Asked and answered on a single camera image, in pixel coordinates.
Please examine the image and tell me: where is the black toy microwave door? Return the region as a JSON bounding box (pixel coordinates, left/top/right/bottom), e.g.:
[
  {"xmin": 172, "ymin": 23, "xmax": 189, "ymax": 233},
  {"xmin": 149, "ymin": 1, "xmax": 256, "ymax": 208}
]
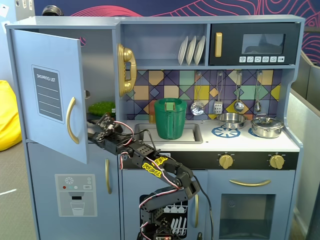
[{"xmin": 208, "ymin": 22, "xmax": 301, "ymax": 66}]

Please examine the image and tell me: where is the gold stove knob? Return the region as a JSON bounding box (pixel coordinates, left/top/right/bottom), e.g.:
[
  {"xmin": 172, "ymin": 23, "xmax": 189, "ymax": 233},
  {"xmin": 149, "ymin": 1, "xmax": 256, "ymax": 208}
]
[
  {"xmin": 218, "ymin": 153, "xmax": 235, "ymax": 170},
  {"xmin": 269, "ymin": 153, "xmax": 285, "ymax": 169}
]

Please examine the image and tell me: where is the curved gold cabinet door handle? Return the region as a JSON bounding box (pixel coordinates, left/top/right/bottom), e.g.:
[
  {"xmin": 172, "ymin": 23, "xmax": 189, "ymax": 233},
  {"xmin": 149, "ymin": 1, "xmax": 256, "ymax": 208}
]
[{"xmin": 65, "ymin": 96, "xmax": 80, "ymax": 145}]

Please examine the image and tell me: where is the black power cable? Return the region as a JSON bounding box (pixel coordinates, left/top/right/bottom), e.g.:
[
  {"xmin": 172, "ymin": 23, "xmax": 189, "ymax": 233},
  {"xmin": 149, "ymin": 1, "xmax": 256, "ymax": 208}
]
[{"xmin": 191, "ymin": 174, "xmax": 215, "ymax": 240}]

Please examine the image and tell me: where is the steel pan without lid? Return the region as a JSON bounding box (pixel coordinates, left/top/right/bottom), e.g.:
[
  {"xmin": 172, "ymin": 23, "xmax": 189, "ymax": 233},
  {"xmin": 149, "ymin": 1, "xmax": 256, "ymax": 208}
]
[{"xmin": 216, "ymin": 112, "xmax": 248, "ymax": 131}]

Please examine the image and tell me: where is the green plastic pitcher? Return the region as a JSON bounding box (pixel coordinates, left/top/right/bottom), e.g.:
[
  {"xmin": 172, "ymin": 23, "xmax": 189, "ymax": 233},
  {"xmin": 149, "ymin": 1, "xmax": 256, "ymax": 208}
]
[{"xmin": 153, "ymin": 97, "xmax": 188, "ymax": 140}]

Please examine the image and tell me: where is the steel pot with lid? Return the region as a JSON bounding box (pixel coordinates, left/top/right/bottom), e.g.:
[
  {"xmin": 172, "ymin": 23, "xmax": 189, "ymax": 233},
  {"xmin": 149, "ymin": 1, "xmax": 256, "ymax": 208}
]
[{"xmin": 250, "ymin": 114, "xmax": 285, "ymax": 139}]

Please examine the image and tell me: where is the white toy plate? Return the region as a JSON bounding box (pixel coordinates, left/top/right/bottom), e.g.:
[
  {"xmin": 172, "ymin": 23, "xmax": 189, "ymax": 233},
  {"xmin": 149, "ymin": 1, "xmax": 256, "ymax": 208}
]
[
  {"xmin": 177, "ymin": 35, "xmax": 189, "ymax": 66},
  {"xmin": 186, "ymin": 35, "xmax": 197, "ymax": 66},
  {"xmin": 193, "ymin": 35, "xmax": 206, "ymax": 66}
]

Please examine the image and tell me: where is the blue oven door with window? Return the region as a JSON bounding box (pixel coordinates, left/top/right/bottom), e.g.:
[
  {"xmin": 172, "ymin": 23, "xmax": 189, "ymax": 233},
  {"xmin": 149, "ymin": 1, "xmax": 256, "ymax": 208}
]
[{"xmin": 206, "ymin": 169, "xmax": 296, "ymax": 240}]

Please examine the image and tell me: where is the yellow beanbag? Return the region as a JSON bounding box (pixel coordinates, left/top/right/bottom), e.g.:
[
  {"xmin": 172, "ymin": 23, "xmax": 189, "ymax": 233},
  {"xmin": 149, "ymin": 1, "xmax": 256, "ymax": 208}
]
[{"xmin": 0, "ymin": 79, "xmax": 23, "ymax": 152}]

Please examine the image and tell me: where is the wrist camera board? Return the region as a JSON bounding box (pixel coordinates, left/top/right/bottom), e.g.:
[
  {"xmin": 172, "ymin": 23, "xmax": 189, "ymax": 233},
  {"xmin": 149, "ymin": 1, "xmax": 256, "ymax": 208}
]
[{"xmin": 96, "ymin": 112, "xmax": 116, "ymax": 131}]

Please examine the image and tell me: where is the green spiky toy vegetable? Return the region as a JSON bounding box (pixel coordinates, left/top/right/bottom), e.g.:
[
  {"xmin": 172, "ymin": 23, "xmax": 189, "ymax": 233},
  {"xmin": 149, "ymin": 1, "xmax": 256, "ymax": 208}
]
[{"xmin": 88, "ymin": 101, "xmax": 116, "ymax": 116}]

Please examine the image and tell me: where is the blue toy kitchen cabinet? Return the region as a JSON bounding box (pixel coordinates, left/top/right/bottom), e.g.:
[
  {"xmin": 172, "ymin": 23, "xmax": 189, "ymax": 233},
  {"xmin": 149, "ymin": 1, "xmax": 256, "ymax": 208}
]
[{"xmin": 4, "ymin": 15, "xmax": 306, "ymax": 240}]

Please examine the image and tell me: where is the blue ice dispenser fridge door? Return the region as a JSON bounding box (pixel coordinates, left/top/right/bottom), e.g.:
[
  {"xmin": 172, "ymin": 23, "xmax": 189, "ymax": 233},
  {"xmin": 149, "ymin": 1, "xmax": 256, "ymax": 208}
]
[{"xmin": 26, "ymin": 142, "xmax": 121, "ymax": 240}]

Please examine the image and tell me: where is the grey partition panel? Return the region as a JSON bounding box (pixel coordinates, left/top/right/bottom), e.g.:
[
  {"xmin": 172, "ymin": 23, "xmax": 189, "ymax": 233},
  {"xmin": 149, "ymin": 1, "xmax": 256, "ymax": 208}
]
[{"xmin": 288, "ymin": 49, "xmax": 320, "ymax": 240}]

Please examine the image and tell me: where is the steel ladle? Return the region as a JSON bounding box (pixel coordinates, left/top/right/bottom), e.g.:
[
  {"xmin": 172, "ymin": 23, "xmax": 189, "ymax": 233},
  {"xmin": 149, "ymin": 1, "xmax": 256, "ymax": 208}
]
[{"xmin": 233, "ymin": 71, "xmax": 245, "ymax": 113}]

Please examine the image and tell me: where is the gold toy telephone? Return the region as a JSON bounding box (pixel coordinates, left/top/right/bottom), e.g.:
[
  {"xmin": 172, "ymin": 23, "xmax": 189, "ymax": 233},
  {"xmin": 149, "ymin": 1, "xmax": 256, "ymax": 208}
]
[{"xmin": 117, "ymin": 43, "xmax": 138, "ymax": 98}]

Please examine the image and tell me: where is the black round object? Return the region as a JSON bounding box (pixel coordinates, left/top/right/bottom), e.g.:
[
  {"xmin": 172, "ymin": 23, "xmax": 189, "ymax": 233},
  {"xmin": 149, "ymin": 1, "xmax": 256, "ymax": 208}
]
[{"xmin": 41, "ymin": 5, "xmax": 64, "ymax": 17}]

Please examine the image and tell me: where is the blue dishwasher door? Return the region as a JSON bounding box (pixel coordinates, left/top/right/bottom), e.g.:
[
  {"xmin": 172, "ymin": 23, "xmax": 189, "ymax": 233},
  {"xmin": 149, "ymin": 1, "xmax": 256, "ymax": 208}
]
[{"xmin": 121, "ymin": 169, "xmax": 209, "ymax": 240}]

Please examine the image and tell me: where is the steel slotted spatula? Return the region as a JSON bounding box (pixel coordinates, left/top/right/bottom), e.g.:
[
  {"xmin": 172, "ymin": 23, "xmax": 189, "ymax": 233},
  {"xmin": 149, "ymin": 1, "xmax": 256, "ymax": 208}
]
[{"xmin": 213, "ymin": 72, "xmax": 224, "ymax": 114}]

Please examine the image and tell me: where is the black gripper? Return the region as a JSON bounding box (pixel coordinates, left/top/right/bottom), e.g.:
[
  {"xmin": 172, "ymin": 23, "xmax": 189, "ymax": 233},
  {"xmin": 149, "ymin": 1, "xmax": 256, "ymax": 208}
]
[{"xmin": 86, "ymin": 120, "xmax": 138, "ymax": 156}]

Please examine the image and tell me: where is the grey toy sink basin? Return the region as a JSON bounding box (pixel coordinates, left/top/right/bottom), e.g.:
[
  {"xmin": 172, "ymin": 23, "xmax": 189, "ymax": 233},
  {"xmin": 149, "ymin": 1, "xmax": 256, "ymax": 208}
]
[{"xmin": 134, "ymin": 122, "xmax": 204, "ymax": 145}]

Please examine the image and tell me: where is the steel slotted spoon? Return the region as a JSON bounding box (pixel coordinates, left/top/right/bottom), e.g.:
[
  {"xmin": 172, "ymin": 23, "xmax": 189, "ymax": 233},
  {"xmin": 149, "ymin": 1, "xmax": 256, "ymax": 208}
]
[{"xmin": 190, "ymin": 72, "xmax": 206, "ymax": 117}]

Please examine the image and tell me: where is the blue shopping list cabinet door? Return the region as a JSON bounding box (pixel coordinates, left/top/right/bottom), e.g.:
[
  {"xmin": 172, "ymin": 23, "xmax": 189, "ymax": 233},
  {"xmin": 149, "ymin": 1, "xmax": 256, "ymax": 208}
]
[{"xmin": 10, "ymin": 28, "xmax": 88, "ymax": 165}]

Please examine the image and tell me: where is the steel serving spoon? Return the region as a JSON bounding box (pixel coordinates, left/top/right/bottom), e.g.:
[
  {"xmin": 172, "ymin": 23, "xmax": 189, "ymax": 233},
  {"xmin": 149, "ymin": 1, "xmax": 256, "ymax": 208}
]
[{"xmin": 254, "ymin": 71, "xmax": 263, "ymax": 113}]

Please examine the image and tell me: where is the red white servo wire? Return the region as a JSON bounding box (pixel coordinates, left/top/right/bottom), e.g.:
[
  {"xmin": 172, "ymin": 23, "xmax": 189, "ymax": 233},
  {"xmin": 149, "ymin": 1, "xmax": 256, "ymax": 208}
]
[{"xmin": 119, "ymin": 120, "xmax": 161, "ymax": 173}]

